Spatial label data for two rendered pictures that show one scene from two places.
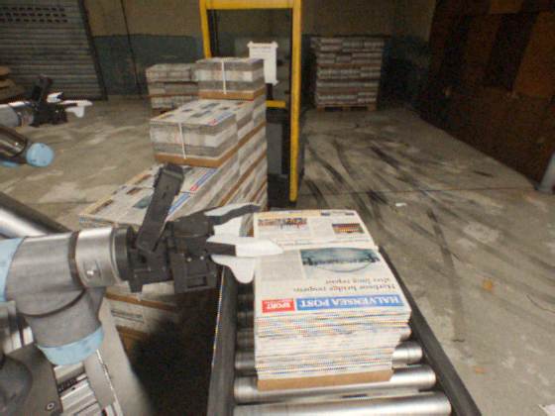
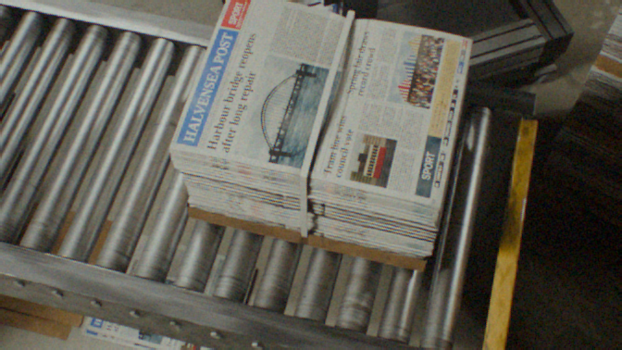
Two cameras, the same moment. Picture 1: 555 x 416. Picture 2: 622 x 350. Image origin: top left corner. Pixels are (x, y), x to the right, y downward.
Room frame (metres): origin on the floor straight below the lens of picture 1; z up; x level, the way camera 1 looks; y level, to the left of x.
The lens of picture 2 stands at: (0.79, -0.70, 1.94)
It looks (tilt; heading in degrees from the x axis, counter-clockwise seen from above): 61 degrees down; 109
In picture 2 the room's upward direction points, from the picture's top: straight up
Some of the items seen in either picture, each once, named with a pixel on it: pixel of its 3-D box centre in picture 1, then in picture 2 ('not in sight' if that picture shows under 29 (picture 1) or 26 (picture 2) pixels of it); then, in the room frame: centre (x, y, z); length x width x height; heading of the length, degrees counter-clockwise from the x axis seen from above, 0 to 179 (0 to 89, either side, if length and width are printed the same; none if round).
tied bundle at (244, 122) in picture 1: (217, 123); not in sight; (2.05, 0.38, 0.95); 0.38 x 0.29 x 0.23; 76
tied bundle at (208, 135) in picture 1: (195, 136); not in sight; (1.77, 0.46, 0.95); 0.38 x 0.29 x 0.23; 75
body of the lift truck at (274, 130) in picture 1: (267, 150); not in sight; (3.12, 0.12, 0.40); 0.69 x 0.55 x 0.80; 76
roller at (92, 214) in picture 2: not in sight; (121, 146); (0.26, -0.14, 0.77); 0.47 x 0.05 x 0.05; 94
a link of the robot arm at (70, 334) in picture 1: (69, 312); not in sight; (0.34, 0.30, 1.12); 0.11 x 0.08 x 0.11; 14
